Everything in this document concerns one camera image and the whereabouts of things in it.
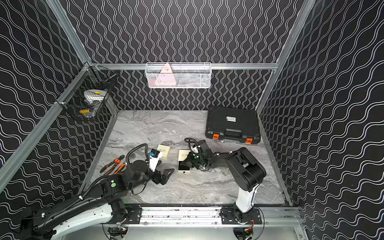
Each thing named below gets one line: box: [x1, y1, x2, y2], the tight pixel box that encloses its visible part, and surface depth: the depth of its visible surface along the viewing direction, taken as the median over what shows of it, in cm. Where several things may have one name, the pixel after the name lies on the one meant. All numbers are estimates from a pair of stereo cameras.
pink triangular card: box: [155, 63, 176, 86], surface depth 91 cm
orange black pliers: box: [99, 155, 125, 176], surface depth 94 cm
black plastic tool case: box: [205, 106, 261, 145], surface depth 105 cm
